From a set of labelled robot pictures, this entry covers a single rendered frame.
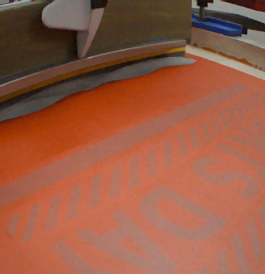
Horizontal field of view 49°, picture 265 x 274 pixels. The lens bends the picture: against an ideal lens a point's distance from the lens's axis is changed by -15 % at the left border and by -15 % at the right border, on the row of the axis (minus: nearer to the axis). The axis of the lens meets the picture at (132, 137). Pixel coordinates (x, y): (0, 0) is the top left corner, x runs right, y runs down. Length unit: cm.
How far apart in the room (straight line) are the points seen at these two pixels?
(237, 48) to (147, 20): 18
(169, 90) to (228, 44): 20
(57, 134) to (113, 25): 14
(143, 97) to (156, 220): 16
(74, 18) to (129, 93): 9
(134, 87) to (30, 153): 14
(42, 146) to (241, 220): 14
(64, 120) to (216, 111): 13
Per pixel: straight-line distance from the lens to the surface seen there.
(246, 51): 48
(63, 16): 27
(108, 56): 31
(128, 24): 34
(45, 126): 25
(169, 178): 19
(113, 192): 18
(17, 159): 22
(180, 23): 41
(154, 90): 31
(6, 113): 28
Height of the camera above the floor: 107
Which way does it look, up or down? 30 degrees down
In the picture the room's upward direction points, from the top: 2 degrees clockwise
